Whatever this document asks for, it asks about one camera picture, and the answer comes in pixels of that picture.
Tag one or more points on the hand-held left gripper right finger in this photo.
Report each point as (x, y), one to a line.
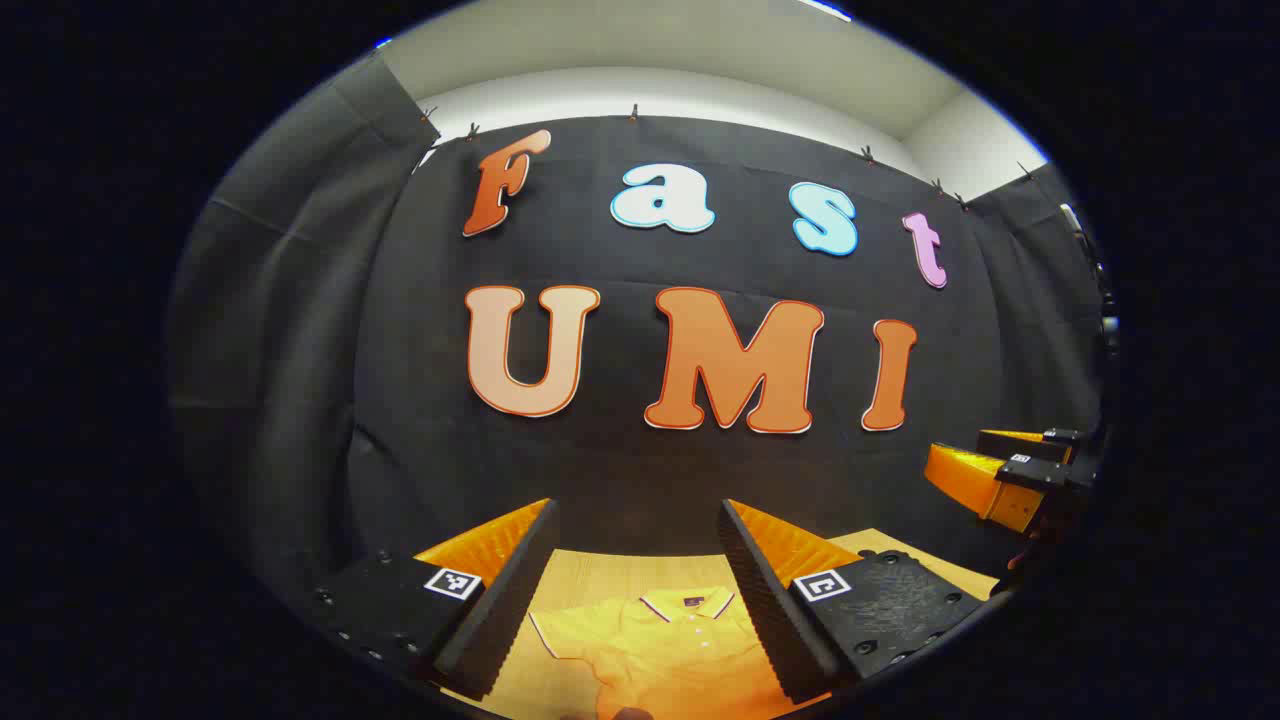
(765, 600)

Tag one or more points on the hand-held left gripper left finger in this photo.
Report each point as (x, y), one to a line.
(505, 600)

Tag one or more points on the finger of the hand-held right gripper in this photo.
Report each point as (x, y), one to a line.
(975, 485)
(1030, 443)

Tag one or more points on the orange T-shirt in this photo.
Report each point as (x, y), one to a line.
(660, 650)

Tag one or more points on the row of small backdrop clips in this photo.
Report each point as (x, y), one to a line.
(633, 112)

